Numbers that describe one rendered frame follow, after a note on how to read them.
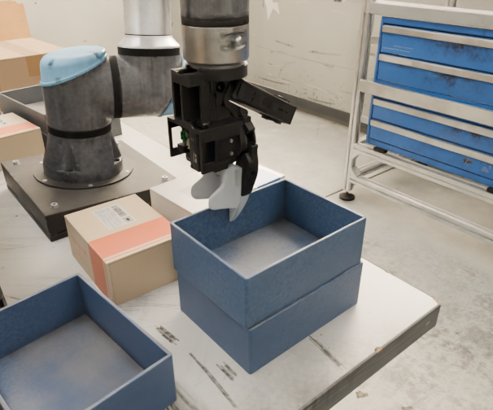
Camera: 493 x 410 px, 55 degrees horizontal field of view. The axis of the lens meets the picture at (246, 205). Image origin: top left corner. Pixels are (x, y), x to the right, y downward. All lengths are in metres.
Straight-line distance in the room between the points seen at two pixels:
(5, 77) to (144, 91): 0.72
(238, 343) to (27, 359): 0.26
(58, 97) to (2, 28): 2.95
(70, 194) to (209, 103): 0.43
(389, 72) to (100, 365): 1.83
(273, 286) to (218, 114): 0.21
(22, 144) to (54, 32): 2.97
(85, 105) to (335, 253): 0.53
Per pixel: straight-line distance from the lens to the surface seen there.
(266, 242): 0.67
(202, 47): 0.53
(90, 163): 0.93
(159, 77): 0.91
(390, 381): 1.57
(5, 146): 1.18
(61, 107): 0.91
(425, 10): 2.06
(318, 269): 0.58
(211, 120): 0.56
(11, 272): 0.82
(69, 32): 4.16
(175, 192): 0.78
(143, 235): 0.70
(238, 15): 0.53
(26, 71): 1.58
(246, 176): 0.59
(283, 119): 0.62
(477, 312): 1.91
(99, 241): 0.70
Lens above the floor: 1.14
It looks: 29 degrees down
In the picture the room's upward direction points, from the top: straight up
